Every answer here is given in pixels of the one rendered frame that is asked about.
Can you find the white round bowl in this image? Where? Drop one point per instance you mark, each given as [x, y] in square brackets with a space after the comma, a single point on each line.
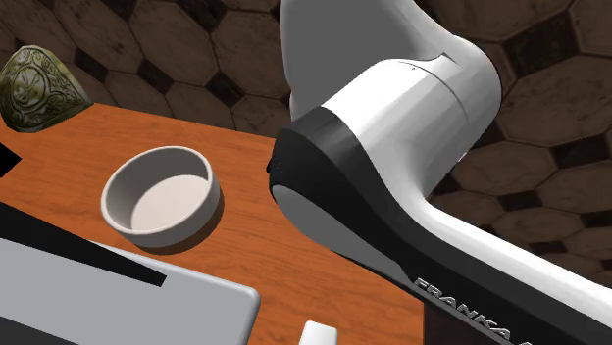
[162, 200]

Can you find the small white block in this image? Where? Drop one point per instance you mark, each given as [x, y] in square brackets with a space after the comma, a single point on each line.
[318, 335]

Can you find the green ornate carved object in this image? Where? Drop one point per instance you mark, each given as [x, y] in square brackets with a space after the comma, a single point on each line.
[36, 91]

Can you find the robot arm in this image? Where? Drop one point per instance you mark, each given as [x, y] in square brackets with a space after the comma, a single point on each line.
[406, 143]

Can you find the grey flat tablet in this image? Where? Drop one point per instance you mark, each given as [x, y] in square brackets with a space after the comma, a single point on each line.
[119, 305]

